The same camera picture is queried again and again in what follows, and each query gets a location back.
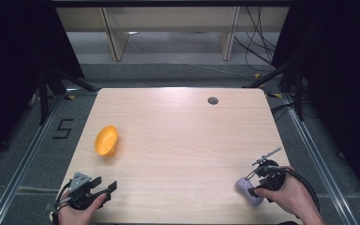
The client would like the person's left hand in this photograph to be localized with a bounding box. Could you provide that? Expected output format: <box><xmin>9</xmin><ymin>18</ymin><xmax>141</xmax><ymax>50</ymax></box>
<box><xmin>57</xmin><ymin>191</ymin><xmax>107</xmax><ymax>225</ymax></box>

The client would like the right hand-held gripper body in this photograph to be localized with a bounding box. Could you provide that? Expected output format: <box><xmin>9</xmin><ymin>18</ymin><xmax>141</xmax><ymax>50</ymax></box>
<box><xmin>250</xmin><ymin>146</ymin><xmax>288</xmax><ymax>203</ymax></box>

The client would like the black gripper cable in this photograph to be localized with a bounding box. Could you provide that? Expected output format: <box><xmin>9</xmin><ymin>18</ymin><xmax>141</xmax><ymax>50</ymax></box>
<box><xmin>50</xmin><ymin>183</ymin><xmax>73</xmax><ymax>225</ymax></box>
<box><xmin>273</xmin><ymin>166</ymin><xmax>321</xmax><ymax>212</ymax></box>

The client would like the orange plastic bowl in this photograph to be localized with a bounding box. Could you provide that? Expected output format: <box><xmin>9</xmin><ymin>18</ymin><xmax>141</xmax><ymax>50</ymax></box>
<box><xmin>94</xmin><ymin>125</ymin><xmax>120</xmax><ymax>158</ymax></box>

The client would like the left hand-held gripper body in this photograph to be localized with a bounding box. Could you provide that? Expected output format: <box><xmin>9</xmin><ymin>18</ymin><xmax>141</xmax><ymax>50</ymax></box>
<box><xmin>65</xmin><ymin>172</ymin><xmax>108</xmax><ymax>211</ymax></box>

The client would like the person's right hand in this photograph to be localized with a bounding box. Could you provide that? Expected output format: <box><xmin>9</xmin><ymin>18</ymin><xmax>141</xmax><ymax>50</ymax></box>
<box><xmin>254</xmin><ymin>166</ymin><xmax>315</xmax><ymax>220</ymax></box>

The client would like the black floor tape numeral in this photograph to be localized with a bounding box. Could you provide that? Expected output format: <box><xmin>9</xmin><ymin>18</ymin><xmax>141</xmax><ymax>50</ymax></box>
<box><xmin>52</xmin><ymin>118</ymin><xmax>75</xmax><ymax>141</ymax></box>

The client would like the metal floor rail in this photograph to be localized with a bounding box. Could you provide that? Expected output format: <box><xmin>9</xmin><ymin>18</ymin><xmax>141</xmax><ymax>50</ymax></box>
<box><xmin>280</xmin><ymin>93</ymin><xmax>358</xmax><ymax>225</ymax></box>
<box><xmin>0</xmin><ymin>93</ymin><xmax>64</xmax><ymax>225</ymax></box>

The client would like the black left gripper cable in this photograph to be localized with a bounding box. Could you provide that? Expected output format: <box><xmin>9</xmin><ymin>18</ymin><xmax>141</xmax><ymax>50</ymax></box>
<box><xmin>50</xmin><ymin>183</ymin><xmax>73</xmax><ymax>225</ymax></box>

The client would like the black metal stand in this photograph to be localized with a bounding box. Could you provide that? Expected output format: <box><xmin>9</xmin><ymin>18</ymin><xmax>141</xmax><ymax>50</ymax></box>
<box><xmin>37</xmin><ymin>66</ymin><xmax>98</xmax><ymax>127</ymax></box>
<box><xmin>243</xmin><ymin>57</ymin><xmax>306</xmax><ymax>122</ymax></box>

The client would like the black curtain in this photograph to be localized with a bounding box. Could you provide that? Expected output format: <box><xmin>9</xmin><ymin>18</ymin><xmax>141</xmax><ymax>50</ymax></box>
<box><xmin>0</xmin><ymin>0</ymin><xmax>86</xmax><ymax>170</ymax></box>
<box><xmin>270</xmin><ymin>0</ymin><xmax>360</xmax><ymax>208</ymax></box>

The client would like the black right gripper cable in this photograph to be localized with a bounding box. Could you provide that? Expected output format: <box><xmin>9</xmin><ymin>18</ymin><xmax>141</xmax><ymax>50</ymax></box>
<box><xmin>273</xmin><ymin>166</ymin><xmax>321</xmax><ymax>212</ymax></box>

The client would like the bundle of black floor cables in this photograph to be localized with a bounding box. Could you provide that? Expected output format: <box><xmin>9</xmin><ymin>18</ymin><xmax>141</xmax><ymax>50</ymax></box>
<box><xmin>233</xmin><ymin>6</ymin><xmax>278</xmax><ymax>73</ymax></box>

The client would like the lavender plastic bowl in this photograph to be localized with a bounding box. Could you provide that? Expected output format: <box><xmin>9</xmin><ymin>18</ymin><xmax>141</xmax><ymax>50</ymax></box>
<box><xmin>234</xmin><ymin>176</ymin><xmax>264</xmax><ymax>207</ymax></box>

